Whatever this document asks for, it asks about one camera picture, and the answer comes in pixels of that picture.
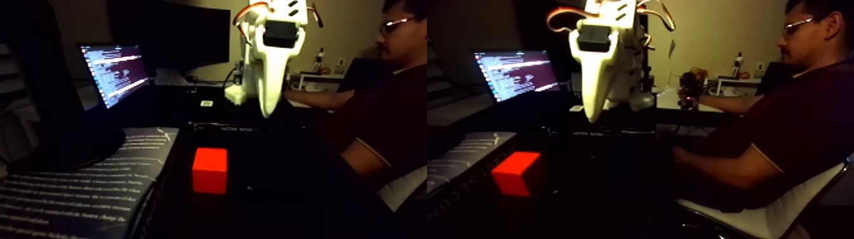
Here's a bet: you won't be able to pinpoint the dark leader arm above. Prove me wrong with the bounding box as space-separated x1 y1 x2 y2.
677 65 710 114

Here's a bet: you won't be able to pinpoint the red cube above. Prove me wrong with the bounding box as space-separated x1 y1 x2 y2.
491 151 543 198

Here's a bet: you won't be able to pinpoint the person's left hand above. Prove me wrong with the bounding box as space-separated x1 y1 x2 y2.
672 145 695 169

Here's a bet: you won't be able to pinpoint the white desk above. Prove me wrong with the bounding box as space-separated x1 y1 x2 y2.
657 76 761 113

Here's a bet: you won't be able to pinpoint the dark book with white text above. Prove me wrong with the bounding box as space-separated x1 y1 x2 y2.
427 131 518 224

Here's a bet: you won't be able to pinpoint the eyeglasses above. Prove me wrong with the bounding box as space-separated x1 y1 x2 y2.
783 15 828 38

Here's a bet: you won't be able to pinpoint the person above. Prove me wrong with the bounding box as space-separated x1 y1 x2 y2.
694 0 854 213

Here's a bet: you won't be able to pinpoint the white chair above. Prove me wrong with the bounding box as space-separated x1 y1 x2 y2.
674 160 851 239

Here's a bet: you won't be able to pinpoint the orange servo cable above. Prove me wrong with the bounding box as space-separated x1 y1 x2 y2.
545 6 588 33
637 0 676 32

